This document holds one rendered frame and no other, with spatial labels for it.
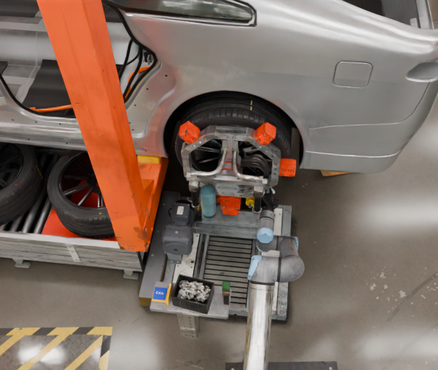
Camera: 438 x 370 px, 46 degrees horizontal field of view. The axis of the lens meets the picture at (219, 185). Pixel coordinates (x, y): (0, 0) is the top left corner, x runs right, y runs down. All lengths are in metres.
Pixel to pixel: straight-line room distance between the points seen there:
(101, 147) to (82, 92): 0.32
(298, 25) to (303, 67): 0.21
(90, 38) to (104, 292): 2.02
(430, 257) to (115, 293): 2.10
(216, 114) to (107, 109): 0.78
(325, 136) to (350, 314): 1.20
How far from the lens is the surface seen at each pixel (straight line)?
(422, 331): 3.54
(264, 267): 2.43
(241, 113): 2.73
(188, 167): 2.95
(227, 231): 3.49
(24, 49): 3.92
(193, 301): 2.80
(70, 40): 1.96
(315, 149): 2.93
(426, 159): 4.32
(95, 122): 2.22
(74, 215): 3.28
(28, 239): 3.41
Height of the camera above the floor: 3.10
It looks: 53 degrees down
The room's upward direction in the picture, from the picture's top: 2 degrees counter-clockwise
